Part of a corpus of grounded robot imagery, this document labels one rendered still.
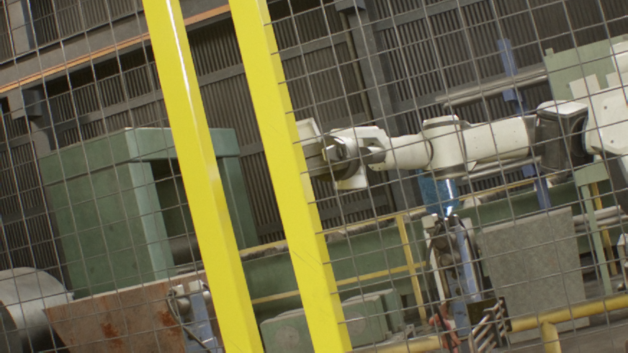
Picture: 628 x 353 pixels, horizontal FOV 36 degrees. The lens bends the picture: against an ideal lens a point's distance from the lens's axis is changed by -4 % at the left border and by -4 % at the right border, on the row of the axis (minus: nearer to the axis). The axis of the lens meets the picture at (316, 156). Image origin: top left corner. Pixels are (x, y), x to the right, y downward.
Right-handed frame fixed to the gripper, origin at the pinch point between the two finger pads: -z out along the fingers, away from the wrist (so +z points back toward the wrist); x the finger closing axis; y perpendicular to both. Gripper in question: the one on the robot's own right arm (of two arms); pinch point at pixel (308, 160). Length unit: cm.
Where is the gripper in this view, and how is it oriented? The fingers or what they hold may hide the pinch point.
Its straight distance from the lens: 177.3
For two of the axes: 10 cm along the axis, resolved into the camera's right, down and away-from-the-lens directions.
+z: 3.3, -0.2, 9.4
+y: 2.4, 9.7, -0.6
